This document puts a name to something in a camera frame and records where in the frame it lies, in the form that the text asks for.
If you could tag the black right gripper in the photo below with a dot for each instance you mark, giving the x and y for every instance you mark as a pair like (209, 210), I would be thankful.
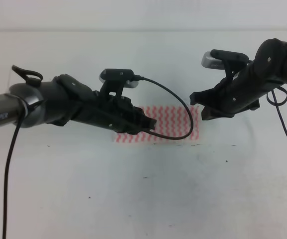
(240, 95)

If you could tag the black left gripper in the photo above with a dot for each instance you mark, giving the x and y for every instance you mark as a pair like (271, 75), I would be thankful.
(116, 114)

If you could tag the pink white wavy striped towel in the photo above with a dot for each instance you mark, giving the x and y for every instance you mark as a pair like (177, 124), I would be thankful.
(171, 121)

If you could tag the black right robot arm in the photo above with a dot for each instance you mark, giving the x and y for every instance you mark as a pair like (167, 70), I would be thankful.
(270, 65)

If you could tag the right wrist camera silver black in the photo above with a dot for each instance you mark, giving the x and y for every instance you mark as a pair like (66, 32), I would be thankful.
(225, 60)

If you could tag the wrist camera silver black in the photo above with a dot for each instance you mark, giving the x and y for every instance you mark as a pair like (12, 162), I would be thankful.
(115, 80)
(225, 60)

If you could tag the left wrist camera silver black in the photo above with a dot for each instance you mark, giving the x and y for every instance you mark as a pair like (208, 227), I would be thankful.
(115, 80)

